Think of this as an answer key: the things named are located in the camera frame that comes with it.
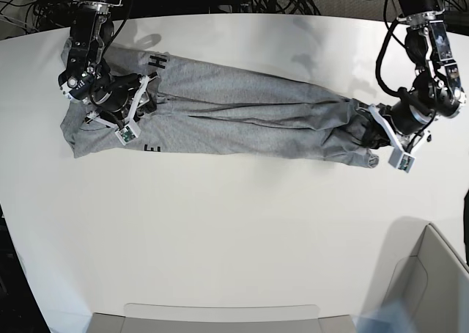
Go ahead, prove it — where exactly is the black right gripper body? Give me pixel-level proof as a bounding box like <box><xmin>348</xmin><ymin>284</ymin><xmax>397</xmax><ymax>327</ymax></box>
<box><xmin>90</xmin><ymin>74</ymin><xmax>142</xmax><ymax>119</ymax></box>

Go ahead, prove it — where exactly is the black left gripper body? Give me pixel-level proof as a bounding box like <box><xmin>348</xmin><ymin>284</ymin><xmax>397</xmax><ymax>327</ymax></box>
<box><xmin>384</xmin><ymin>101</ymin><xmax>435</xmax><ymax>136</ymax></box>

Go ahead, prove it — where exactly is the grey T-shirt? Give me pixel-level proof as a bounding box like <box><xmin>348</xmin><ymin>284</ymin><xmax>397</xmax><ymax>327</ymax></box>
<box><xmin>59</xmin><ymin>38</ymin><xmax>380</xmax><ymax>170</ymax></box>

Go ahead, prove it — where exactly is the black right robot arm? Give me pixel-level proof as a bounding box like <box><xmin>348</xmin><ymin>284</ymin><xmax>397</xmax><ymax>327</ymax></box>
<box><xmin>58</xmin><ymin>0</ymin><xmax>158</xmax><ymax>125</ymax></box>

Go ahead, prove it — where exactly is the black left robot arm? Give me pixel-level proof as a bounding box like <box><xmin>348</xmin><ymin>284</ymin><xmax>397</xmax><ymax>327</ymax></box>
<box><xmin>366</xmin><ymin>0</ymin><xmax>467</xmax><ymax>153</ymax></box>

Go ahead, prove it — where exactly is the grey plastic bin right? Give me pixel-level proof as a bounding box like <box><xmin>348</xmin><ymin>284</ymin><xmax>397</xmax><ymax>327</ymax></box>
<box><xmin>356</xmin><ymin>223</ymin><xmax>468</xmax><ymax>332</ymax></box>

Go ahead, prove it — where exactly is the grey plastic bin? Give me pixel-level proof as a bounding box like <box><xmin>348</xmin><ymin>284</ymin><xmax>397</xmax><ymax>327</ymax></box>
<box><xmin>87</xmin><ymin>303</ymin><xmax>356</xmax><ymax>332</ymax></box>
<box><xmin>356</xmin><ymin>223</ymin><xmax>468</xmax><ymax>332</ymax></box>

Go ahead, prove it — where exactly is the grey plastic bin bottom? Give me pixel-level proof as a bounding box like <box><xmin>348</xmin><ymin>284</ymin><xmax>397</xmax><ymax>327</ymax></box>
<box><xmin>87</xmin><ymin>303</ymin><xmax>356</xmax><ymax>332</ymax></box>

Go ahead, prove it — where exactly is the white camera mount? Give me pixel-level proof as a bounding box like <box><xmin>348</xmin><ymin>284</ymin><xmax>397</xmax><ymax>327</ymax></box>
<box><xmin>87</xmin><ymin>72</ymin><xmax>158</xmax><ymax>145</ymax></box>
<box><xmin>356</xmin><ymin>103</ymin><xmax>435</xmax><ymax>173</ymax></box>

